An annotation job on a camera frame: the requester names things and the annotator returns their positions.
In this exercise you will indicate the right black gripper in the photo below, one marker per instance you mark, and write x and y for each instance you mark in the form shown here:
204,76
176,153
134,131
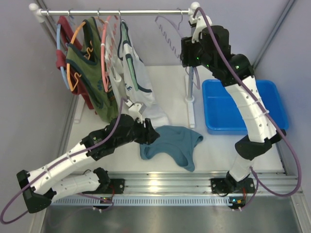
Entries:
185,56

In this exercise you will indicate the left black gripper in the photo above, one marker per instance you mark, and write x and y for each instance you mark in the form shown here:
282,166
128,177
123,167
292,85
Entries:
147,131

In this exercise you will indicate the teal tank top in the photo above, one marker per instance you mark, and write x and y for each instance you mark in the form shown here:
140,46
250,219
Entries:
176,141

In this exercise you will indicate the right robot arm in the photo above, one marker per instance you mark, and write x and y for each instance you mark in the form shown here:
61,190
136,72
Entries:
234,71

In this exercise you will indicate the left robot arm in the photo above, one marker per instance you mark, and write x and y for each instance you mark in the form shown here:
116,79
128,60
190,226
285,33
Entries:
43,186

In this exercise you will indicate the white navy-trimmed tank top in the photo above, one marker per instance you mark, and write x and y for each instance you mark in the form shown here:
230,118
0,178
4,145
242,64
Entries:
145,93

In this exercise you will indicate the mint green hanger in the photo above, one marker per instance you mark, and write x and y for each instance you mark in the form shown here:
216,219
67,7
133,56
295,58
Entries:
129,59

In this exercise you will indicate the pink hanger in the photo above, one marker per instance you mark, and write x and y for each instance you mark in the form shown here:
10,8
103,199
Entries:
104,77

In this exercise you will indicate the white shirt on pink hanger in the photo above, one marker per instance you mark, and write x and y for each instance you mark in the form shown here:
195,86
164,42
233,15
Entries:
113,65

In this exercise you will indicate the green tank top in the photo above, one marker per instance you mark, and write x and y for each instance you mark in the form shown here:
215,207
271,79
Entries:
86,64

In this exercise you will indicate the light blue hanger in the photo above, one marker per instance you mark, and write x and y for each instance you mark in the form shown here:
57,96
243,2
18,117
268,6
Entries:
58,46

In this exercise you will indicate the red tank top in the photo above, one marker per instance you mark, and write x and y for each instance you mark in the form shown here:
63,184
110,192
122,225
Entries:
66,35

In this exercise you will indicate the blue plastic bin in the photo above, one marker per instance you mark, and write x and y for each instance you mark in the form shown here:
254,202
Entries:
222,116

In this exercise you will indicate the white clothes rack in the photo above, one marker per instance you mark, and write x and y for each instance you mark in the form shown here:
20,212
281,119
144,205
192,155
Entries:
78,38

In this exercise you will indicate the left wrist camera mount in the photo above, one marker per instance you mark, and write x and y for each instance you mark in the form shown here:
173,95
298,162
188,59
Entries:
136,109

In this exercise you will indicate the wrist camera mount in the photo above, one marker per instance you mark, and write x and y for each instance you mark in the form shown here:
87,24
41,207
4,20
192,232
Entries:
136,109
198,23

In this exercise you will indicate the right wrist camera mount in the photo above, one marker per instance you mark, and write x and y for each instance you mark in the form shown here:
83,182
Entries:
198,23

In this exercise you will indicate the slotted cable duct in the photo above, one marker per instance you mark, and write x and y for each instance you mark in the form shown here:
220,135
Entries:
152,201

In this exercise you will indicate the aluminium mounting rail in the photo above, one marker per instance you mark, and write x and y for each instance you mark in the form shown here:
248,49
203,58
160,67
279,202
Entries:
197,184

